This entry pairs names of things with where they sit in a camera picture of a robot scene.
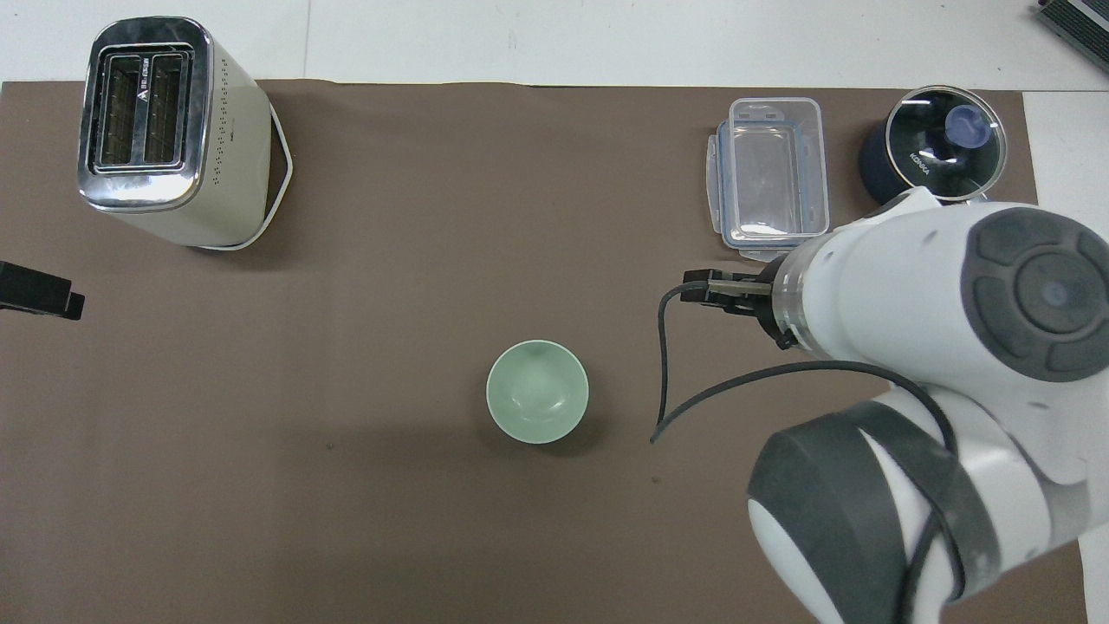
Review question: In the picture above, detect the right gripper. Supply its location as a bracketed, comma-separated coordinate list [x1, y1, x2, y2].
[680, 258, 800, 351]

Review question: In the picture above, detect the green bowl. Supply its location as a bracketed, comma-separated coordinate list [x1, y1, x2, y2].
[485, 339, 591, 445]

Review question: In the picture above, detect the clear plastic food container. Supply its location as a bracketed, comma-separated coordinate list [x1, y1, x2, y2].
[705, 96, 832, 262]

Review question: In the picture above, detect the dark blue pot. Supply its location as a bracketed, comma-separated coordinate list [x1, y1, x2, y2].
[859, 114, 919, 207]

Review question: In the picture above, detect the glass lid with blue knob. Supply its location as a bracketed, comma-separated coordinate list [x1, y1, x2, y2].
[885, 84, 1009, 203]

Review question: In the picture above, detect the cream and chrome toaster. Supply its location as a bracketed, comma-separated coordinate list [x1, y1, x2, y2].
[76, 16, 295, 253]

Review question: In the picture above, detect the black cable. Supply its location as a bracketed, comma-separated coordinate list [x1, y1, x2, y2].
[650, 281, 968, 624]

